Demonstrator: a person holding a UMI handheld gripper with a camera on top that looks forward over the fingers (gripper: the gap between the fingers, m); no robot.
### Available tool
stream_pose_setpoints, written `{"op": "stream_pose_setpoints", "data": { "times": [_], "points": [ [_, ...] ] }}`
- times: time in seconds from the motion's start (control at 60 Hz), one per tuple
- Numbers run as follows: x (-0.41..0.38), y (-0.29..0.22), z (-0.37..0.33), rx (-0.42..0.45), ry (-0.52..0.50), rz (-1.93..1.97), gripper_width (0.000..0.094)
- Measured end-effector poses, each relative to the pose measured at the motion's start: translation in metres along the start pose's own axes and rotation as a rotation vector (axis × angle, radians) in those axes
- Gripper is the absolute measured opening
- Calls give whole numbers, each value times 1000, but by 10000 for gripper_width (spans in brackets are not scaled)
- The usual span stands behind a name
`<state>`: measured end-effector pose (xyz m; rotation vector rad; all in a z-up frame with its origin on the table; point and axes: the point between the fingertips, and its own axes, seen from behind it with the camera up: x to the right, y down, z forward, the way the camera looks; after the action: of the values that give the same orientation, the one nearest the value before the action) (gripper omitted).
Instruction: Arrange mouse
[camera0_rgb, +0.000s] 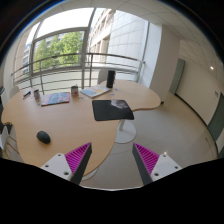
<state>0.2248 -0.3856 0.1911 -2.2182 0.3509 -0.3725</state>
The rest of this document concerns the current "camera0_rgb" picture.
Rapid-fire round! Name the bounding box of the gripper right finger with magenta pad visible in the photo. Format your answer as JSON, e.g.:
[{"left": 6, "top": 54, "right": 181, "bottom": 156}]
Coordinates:
[{"left": 132, "top": 143, "right": 181, "bottom": 185}]

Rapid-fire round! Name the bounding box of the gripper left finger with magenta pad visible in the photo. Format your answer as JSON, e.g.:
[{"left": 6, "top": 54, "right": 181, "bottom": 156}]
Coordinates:
[{"left": 42, "top": 143, "right": 92, "bottom": 185}]

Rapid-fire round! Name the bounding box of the black computer mouse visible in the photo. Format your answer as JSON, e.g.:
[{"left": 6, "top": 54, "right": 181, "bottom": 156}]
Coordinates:
[{"left": 36, "top": 131, "right": 51, "bottom": 144}]

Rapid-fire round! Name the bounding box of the black mouse pad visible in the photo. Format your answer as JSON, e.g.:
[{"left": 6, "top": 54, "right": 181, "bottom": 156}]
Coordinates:
[{"left": 92, "top": 100, "right": 134, "bottom": 121}]

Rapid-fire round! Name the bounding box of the wooden curved table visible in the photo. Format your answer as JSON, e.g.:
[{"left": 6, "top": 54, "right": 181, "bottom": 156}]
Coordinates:
[{"left": 1, "top": 78, "right": 162, "bottom": 177}]

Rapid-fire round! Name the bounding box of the white chair at left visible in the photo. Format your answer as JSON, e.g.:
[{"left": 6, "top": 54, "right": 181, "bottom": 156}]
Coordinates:
[{"left": 0, "top": 126, "right": 19, "bottom": 159}]

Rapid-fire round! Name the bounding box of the red blue magazine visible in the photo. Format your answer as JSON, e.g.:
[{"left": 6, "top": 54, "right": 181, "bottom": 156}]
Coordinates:
[{"left": 41, "top": 92, "right": 70, "bottom": 106}]

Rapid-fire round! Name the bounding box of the red white can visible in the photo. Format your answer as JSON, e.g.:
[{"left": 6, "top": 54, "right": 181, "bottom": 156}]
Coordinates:
[{"left": 71, "top": 85, "right": 79, "bottom": 96}]

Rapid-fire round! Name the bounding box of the open light blue book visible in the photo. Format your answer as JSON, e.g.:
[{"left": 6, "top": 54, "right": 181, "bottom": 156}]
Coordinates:
[{"left": 81, "top": 85, "right": 109, "bottom": 98}]

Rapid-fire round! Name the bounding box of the dark patterned cup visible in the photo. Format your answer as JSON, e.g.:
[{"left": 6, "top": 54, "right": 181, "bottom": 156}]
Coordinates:
[{"left": 33, "top": 89, "right": 40, "bottom": 102}]

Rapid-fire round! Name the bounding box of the black cylindrical speaker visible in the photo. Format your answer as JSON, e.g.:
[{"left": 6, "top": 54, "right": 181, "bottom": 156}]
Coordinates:
[{"left": 106, "top": 70, "right": 115, "bottom": 88}]

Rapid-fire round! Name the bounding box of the grey-green door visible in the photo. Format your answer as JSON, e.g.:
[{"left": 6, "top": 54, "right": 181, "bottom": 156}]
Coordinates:
[{"left": 169, "top": 59, "right": 185, "bottom": 94}]

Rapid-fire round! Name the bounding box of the metal balcony railing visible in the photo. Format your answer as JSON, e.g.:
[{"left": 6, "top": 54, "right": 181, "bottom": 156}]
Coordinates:
[{"left": 11, "top": 53, "right": 143, "bottom": 94}]

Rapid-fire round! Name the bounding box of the white table pedestal base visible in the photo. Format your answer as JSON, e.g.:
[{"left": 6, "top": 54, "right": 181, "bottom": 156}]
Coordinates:
[{"left": 115, "top": 120, "right": 136, "bottom": 144}]

